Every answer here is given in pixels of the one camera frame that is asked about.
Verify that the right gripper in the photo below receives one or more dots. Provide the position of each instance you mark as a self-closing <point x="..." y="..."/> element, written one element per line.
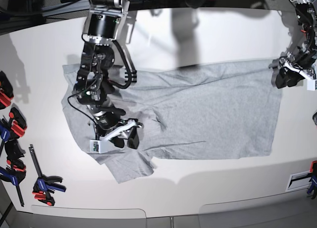
<point x="111" y="127"/>

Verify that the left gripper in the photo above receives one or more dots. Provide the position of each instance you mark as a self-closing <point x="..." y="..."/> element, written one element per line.
<point x="288" y="67"/>

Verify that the grey T-shirt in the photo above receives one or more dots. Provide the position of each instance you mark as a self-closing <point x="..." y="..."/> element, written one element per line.
<point x="203" y="112"/>

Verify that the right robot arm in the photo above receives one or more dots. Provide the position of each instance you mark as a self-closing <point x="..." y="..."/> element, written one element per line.
<point x="93" y="86"/>

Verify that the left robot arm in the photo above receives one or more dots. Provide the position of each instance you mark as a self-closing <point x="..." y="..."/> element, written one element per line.
<point x="306" y="15"/>

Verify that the grey round object right edge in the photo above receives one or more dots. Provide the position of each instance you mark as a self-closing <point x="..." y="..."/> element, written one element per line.
<point x="315" y="118"/>

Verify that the small blue bar clamp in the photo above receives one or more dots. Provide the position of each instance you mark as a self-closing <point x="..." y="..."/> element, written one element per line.
<point x="45" y="186"/>

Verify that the white label card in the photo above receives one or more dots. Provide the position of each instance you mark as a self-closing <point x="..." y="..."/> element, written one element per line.
<point x="298" y="181"/>

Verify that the black red blue bar clamp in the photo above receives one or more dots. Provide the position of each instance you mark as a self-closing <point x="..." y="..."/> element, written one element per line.
<point x="15" y="171"/>

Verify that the blue clamp right edge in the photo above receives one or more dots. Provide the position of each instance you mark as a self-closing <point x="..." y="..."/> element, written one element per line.
<point x="313" y="180"/>

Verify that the red black clamp far left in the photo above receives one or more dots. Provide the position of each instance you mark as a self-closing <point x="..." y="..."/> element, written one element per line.
<point x="6" y="91"/>

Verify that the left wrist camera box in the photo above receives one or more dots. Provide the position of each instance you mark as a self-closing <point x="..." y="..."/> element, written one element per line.
<point x="311" y="84"/>

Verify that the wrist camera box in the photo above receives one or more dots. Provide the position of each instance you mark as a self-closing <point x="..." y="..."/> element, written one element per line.
<point x="99" y="146"/>
<point x="311" y="84"/>

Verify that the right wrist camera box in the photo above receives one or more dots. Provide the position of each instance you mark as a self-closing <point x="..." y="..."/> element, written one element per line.
<point x="99" y="146"/>

